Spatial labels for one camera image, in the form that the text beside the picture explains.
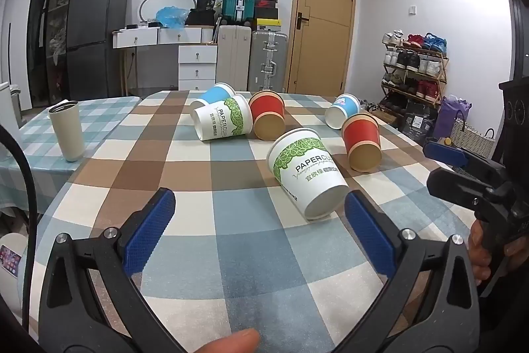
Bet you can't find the white drawer chest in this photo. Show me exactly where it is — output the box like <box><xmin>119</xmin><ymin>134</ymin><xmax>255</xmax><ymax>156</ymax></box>
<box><xmin>179</xmin><ymin>45</ymin><xmax>218</xmax><ymax>91</ymax></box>

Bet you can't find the white dressing table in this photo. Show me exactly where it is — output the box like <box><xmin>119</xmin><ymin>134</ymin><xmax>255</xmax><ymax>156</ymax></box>
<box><xmin>112</xmin><ymin>25</ymin><xmax>218</xmax><ymax>97</ymax></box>

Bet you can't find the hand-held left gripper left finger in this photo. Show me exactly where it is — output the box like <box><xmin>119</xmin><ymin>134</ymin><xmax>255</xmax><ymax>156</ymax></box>
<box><xmin>37</xmin><ymin>188</ymin><xmax>186</xmax><ymax>353</ymax></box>

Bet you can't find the smartphone with colourful screen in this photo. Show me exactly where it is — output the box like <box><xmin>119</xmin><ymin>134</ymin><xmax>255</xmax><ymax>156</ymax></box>
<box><xmin>0</xmin><ymin>244</ymin><xmax>23</xmax><ymax>278</ymax></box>

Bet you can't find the silver suitcase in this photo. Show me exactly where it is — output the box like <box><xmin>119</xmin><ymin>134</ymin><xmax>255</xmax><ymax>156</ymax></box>
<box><xmin>249</xmin><ymin>30</ymin><xmax>289</xmax><ymax>93</ymax></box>

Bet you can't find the blue plastic bag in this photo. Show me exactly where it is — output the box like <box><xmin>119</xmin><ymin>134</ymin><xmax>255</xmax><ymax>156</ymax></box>
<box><xmin>156</xmin><ymin>6</ymin><xmax>191</xmax><ymax>29</ymax></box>

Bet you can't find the beige suitcase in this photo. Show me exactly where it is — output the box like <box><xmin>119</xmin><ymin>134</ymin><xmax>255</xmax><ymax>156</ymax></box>
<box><xmin>217</xmin><ymin>25</ymin><xmax>252</xmax><ymax>91</ymax></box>

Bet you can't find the white cup green leaf print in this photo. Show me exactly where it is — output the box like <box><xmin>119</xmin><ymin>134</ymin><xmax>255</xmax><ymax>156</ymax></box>
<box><xmin>193</xmin><ymin>94</ymin><xmax>254</xmax><ymax>142</ymax></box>
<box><xmin>267</xmin><ymin>127</ymin><xmax>350</xmax><ymax>220</ymax></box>

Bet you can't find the black floor bag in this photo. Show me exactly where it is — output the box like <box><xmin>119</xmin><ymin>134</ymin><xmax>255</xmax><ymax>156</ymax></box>
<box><xmin>402</xmin><ymin>101</ymin><xmax>439</xmax><ymax>144</ymax></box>

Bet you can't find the person's left hand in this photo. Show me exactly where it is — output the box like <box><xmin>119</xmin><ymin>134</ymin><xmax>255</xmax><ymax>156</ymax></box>
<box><xmin>191</xmin><ymin>328</ymin><xmax>261</xmax><ymax>353</ymax></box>

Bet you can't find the blue cup with picture print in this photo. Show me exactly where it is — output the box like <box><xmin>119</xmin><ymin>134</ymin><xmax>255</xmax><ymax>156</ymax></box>
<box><xmin>325</xmin><ymin>93</ymin><xmax>361</xmax><ymax>129</ymax></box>

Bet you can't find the wooden shoe rack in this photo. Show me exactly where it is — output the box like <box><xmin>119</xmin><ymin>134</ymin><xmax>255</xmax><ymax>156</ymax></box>
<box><xmin>379</xmin><ymin>42</ymin><xmax>450</xmax><ymax>119</ymax></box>

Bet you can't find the plain blue paper cup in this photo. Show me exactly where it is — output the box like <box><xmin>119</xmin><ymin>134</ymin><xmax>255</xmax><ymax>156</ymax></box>
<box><xmin>190</xmin><ymin>82</ymin><xmax>236</xmax><ymax>110</ymax></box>

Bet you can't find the woven basket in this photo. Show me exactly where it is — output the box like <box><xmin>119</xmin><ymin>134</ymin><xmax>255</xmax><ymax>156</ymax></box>
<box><xmin>449</xmin><ymin>117</ymin><xmax>497</xmax><ymax>159</ymax></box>

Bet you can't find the oval mirror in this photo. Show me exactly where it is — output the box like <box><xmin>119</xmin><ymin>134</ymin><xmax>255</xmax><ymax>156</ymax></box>
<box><xmin>138</xmin><ymin>0</ymin><xmax>197</xmax><ymax>25</ymax></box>

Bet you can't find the person's right hand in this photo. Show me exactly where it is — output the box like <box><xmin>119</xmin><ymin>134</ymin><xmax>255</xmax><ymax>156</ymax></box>
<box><xmin>467</xmin><ymin>220</ymin><xmax>529</xmax><ymax>287</ymax></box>

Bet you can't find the red and brown paper cup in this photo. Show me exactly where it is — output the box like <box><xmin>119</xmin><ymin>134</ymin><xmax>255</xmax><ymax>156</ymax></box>
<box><xmin>341</xmin><ymin>113</ymin><xmax>383</xmax><ymax>173</ymax></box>
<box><xmin>248</xmin><ymin>90</ymin><xmax>287</xmax><ymax>141</ymax></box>

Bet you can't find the grey refrigerator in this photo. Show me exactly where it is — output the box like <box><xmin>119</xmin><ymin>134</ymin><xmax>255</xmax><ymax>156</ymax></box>
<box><xmin>67</xmin><ymin>0</ymin><xmax>131</xmax><ymax>99</ymax></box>

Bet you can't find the dark glass cabinet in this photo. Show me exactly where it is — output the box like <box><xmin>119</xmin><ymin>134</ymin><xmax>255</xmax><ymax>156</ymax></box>
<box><xmin>27</xmin><ymin>0</ymin><xmax>104</xmax><ymax>110</ymax></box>

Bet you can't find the beige steel tumbler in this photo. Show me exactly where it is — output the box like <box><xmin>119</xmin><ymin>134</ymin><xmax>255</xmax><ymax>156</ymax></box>
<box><xmin>48</xmin><ymin>101</ymin><xmax>86</xmax><ymax>162</ymax></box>

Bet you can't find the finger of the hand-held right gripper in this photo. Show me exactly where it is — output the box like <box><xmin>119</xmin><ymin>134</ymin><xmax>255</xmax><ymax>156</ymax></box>
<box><xmin>427</xmin><ymin>168</ymin><xmax>497</xmax><ymax>214</ymax></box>
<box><xmin>422</xmin><ymin>141</ymin><xmax>507</xmax><ymax>181</ymax></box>

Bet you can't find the light blue checkered tablecloth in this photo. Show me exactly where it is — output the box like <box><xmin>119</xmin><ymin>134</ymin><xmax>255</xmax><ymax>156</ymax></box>
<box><xmin>0</xmin><ymin>96</ymin><xmax>143</xmax><ymax>215</ymax></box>

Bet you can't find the purple bag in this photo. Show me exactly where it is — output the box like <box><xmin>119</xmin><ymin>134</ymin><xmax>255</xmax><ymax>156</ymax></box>
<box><xmin>433</xmin><ymin>96</ymin><xmax>472</xmax><ymax>141</ymax></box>

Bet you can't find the wooden door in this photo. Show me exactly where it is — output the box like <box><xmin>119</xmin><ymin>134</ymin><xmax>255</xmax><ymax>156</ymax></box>
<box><xmin>287</xmin><ymin>0</ymin><xmax>357</xmax><ymax>97</ymax></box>

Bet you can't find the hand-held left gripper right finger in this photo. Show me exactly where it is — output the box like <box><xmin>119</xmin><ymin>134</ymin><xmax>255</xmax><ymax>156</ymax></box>
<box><xmin>334</xmin><ymin>190</ymin><xmax>483</xmax><ymax>353</ymax></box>

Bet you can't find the shoe rack with shoes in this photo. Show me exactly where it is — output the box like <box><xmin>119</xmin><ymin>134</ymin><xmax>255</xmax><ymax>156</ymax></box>
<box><xmin>380</xmin><ymin>29</ymin><xmax>449</xmax><ymax>106</ymax></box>

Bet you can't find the black cable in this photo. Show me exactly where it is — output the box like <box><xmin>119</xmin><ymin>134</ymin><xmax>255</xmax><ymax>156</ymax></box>
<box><xmin>0</xmin><ymin>125</ymin><xmax>39</xmax><ymax>337</ymax></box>

